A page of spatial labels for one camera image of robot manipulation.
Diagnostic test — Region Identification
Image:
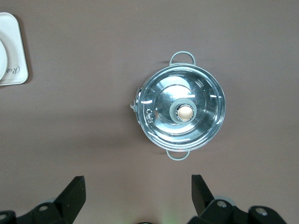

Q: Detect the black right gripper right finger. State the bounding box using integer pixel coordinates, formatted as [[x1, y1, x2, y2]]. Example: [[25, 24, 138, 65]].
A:
[[186, 174, 288, 224]]

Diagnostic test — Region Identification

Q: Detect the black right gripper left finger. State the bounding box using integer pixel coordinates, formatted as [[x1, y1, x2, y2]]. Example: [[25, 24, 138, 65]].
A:
[[16, 176, 86, 224]]

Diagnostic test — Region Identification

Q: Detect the brown table cover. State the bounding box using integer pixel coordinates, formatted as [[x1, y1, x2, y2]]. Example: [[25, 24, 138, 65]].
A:
[[0, 0, 299, 224]]

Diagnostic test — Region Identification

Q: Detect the steel electric cooking pot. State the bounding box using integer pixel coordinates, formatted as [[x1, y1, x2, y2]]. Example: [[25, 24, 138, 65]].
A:
[[130, 50, 227, 161]]

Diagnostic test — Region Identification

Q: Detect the glass pot lid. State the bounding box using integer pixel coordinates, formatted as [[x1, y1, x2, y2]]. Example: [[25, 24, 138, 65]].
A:
[[136, 65, 227, 150]]

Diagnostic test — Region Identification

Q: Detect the cream rabbit print tray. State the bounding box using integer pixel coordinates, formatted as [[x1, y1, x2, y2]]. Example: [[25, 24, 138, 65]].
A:
[[0, 12, 29, 86]]

